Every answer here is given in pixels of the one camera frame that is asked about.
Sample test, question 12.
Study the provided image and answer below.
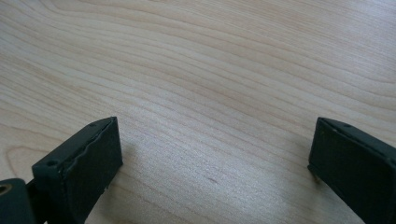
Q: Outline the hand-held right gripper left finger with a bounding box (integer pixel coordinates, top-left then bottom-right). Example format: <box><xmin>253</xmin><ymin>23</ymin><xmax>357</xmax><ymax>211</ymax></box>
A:
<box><xmin>32</xmin><ymin>116</ymin><xmax>123</xmax><ymax>224</ymax></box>

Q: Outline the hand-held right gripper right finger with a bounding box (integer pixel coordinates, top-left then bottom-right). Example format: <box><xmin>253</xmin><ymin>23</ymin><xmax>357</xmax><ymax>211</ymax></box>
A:
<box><xmin>307</xmin><ymin>117</ymin><xmax>396</xmax><ymax>224</ymax></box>

